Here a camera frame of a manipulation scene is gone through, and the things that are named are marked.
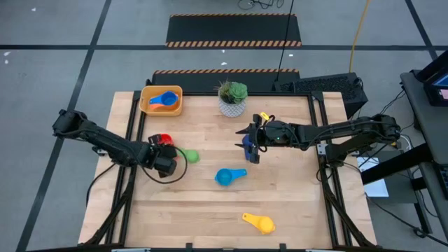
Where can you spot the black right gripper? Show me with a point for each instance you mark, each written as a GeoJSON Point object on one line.
{"type": "Point", "coordinates": [276, 133]}

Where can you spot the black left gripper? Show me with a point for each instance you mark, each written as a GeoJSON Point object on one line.
{"type": "Point", "coordinates": [162, 159]}

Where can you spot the small purple measuring cup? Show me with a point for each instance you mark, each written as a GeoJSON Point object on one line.
{"type": "Point", "coordinates": [246, 154]}

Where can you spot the green measuring cup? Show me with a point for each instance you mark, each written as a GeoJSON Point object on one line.
{"type": "Point", "coordinates": [192, 156]}

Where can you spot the large blue measuring cup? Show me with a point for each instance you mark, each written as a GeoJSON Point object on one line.
{"type": "Point", "coordinates": [169, 99]}

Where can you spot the light blue measuring cup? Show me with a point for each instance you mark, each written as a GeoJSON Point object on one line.
{"type": "Point", "coordinates": [224, 176]}

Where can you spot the yellow measuring cup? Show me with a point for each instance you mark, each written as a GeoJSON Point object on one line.
{"type": "Point", "coordinates": [262, 224]}

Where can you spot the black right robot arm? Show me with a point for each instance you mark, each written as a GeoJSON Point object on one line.
{"type": "Point", "coordinates": [350, 131]}

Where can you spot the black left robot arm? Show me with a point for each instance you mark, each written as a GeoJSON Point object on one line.
{"type": "Point", "coordinates": [105, 141]}

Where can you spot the yellow plastic basket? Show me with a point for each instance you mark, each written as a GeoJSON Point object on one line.
{"type": "Point", "coordinates": [161, 113]}

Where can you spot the succulent in patterned pot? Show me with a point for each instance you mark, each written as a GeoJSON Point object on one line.
{"type": "Point", "coordinates": [232, 101]}

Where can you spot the black hazard-striped floor ramp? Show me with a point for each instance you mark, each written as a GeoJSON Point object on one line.
{"type": "Point", "coordinates": [196, 80]}
{"type": "Point", "coordinates": [232, 29]}

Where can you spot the white paper sheet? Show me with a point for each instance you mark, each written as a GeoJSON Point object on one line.
{"type": "Point", "coordinates": [378, 187]}

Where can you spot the yellow power plug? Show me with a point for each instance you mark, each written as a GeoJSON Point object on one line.
{"type": "Point", "coordinates": [395, 143]}

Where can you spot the dark side desk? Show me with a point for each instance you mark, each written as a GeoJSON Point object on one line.
{"type": "Point", "coordinates": [420, 115]}

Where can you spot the black monitor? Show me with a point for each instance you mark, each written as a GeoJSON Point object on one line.
{"type": "Point", "coordinates": [437, 94]}

